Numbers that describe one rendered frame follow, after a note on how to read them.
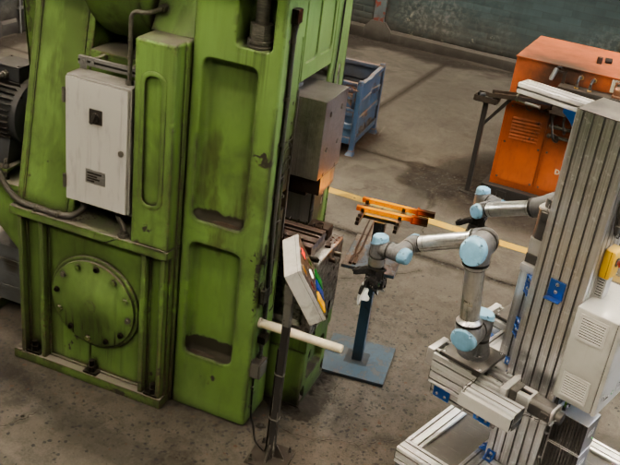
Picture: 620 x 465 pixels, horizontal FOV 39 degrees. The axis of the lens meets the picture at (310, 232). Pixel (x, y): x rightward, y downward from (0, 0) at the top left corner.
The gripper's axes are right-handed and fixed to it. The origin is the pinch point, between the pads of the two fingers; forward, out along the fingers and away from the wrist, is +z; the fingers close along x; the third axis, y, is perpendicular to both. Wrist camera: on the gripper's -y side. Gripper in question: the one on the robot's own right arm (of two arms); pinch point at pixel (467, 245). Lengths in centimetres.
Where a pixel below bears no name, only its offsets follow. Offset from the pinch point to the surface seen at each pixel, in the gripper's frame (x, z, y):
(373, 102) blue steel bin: 287, 58, -277
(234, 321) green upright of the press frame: -116, 31, -58
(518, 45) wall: 644, 57, -316
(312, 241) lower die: -75, -6, -48
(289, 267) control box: -129, -24, -16
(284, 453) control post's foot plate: -113, 92, -18
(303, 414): -82, 93, -33
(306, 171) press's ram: -85, -47, -48
